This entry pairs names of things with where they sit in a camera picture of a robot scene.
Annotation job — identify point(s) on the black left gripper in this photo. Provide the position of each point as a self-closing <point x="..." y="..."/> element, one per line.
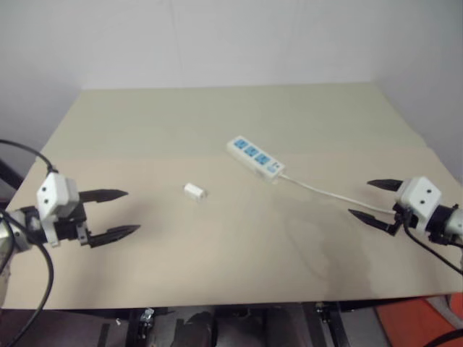
<point x="68" y="227"/>

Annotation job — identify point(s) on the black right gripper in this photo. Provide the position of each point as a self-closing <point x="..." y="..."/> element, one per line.
<point x="399" y="217"/>

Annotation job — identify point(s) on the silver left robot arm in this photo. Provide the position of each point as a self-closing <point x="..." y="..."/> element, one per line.
<point x="14" y="231"/>

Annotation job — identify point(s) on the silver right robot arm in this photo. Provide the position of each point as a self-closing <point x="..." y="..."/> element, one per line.
<point x="448" y="222"/>

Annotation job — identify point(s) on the white plug adapter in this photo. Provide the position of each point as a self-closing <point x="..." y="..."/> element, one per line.
<point x="194" y="192"/>

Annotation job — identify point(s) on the white power strip blue sockets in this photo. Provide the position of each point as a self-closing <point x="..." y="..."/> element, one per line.
<point x="256" y="156"/>

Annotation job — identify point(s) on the orange object under table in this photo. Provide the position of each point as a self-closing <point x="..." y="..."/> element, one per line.
<point x="408" y="321"/>

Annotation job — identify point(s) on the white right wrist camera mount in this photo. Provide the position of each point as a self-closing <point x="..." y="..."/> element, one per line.
<point x="419" y="197"/>

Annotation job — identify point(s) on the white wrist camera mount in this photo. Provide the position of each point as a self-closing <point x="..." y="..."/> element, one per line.
<point x="419" y="197"/>
<point x="54" y="193"/>

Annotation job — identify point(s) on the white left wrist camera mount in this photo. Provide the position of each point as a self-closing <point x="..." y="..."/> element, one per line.
<point x="54" y="193"/>

